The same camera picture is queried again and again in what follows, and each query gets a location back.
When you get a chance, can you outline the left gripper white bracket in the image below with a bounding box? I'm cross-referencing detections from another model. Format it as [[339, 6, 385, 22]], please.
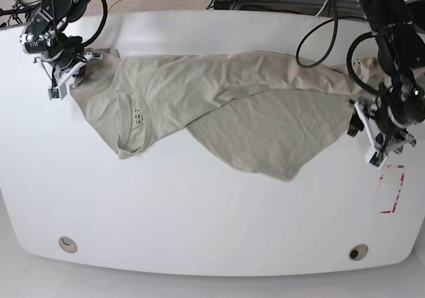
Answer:
[[347, 100, 416, 167]]

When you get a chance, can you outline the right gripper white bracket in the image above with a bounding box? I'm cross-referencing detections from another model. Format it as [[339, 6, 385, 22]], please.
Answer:
[[39, 50, 102, 100]]

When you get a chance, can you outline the beige T-shirt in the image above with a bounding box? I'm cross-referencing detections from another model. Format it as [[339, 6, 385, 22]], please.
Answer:
[[70, 50, 367, 182]]

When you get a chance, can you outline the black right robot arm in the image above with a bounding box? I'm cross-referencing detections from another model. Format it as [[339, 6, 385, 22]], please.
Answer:
[[20, 0, 108, 99]]

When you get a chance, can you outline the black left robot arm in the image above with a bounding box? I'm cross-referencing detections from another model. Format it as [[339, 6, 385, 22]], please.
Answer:
[[346, 0, 424, 168]]

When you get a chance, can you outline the red tape rectangle marking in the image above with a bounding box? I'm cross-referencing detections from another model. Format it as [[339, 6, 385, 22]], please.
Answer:
[[376, 165, 405, 214]]

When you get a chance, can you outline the right table grommet hole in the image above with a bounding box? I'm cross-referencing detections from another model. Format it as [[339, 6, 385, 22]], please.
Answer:
[[349, 244, 369, 261]]

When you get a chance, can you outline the table grommet hole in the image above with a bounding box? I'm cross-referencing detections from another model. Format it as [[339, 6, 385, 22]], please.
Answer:
[[58, 236, 78, 254], [349, 244, 369, 261]]

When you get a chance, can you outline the left table grommet hole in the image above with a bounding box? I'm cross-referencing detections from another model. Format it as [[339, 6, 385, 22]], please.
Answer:
[[58, 236, 78, 254]]

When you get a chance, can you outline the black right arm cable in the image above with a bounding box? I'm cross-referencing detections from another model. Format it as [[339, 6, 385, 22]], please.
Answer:
[[79, 0, 109, 48]]

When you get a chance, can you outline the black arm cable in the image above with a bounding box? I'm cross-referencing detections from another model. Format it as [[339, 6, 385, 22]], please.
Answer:
[[79, 0, 109, 48], [296, 0, 340, 68]]

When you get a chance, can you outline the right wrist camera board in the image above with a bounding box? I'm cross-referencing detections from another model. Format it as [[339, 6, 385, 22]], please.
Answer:
[[48, 88, 60, 100]]

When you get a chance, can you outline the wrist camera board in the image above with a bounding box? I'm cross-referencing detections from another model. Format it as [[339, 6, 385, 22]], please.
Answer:
[[369, 153, 385, 168], [48, 88, 60, 100]]

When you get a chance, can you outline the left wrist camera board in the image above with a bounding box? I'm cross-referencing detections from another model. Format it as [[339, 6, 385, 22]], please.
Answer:
[[369, 153, 385, 168]]

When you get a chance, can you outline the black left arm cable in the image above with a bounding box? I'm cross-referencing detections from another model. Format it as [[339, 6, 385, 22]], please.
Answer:
[[296, 0, 340, 68]]

